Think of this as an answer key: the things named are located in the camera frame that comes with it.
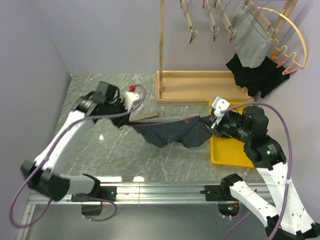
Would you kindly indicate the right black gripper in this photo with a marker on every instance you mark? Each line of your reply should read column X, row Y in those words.
column 217, row 130

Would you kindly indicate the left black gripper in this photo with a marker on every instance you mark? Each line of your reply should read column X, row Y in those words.
column 123, row 120

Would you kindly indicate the wooden clip hanger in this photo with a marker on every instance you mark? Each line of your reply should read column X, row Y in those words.
column 192, row 33
column 138, row 117
column 214, row 28
column 231, row 31
column 259, row 17

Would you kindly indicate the striped navy underwear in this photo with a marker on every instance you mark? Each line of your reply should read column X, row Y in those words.
column 191, row 132

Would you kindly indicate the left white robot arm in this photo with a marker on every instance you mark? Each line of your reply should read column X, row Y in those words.
column 44, row 173

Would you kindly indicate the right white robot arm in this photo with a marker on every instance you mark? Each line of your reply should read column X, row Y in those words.
column 287, row 218

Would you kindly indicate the black hanging underwear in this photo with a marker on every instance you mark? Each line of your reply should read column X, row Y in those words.
column 262, row 79

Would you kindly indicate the gold semicircle clip hanger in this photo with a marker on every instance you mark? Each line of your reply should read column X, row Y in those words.
column 301, row 38

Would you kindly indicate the yellow plastic tray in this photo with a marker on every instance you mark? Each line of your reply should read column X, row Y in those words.
column 228, row 152

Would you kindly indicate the wooden drying rack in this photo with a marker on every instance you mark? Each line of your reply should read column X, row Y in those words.
column 187, row 88

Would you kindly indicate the pink clothespin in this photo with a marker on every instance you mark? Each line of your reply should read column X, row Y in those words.
column 281, row 62
column 290, row 69

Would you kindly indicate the orange clothespin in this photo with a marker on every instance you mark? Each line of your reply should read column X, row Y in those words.
column 274, row 55

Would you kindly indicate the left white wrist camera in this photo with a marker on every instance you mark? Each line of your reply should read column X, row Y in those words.
column 131, row 98

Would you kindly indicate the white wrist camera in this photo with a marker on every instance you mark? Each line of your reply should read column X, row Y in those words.
column 217, row 108
column 131, row 98

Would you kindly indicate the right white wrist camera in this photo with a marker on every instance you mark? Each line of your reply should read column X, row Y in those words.
column 217, row 108

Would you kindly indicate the aluminium mounting rail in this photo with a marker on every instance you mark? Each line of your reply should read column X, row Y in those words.
column 141, row 211

